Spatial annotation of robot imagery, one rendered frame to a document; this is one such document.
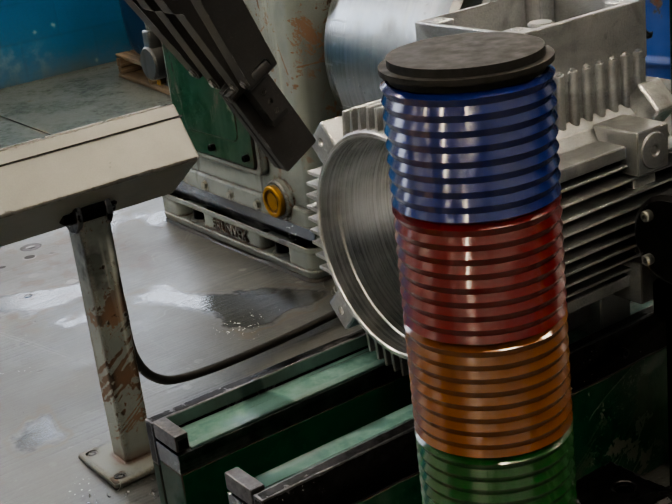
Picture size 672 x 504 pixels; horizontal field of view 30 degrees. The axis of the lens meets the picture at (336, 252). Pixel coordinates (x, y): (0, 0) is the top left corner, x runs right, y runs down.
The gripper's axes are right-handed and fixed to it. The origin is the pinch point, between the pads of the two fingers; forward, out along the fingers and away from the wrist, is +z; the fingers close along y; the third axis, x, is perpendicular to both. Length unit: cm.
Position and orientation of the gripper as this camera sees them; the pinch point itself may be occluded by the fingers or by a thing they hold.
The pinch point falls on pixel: (268, 117)
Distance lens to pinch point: 82.3
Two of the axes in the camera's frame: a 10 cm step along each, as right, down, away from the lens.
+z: 5.0, 6.5, 5.7
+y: -5.9, -2.3, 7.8
